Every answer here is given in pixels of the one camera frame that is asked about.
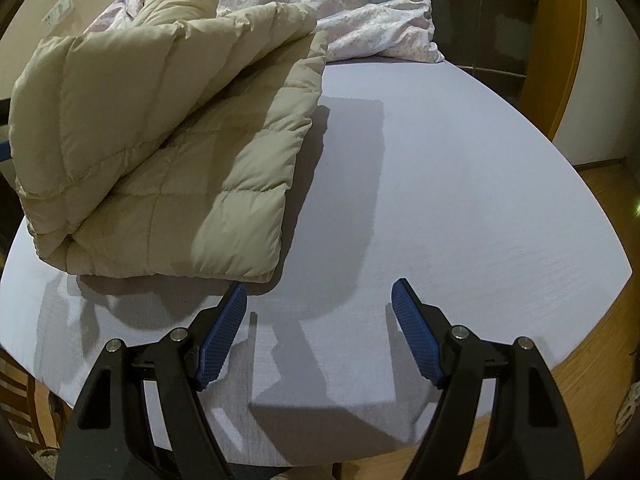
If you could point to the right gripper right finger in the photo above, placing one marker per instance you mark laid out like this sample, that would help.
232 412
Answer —
530 434

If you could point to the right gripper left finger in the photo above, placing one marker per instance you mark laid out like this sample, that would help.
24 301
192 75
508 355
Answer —
138 416

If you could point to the beige quilted down jacket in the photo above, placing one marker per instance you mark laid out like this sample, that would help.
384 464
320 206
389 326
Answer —
167 147

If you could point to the lavender bed sheet mattress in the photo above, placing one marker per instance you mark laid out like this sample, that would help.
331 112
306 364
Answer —
420 172

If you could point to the wall socket plate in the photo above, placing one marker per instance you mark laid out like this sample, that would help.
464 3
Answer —
58 13

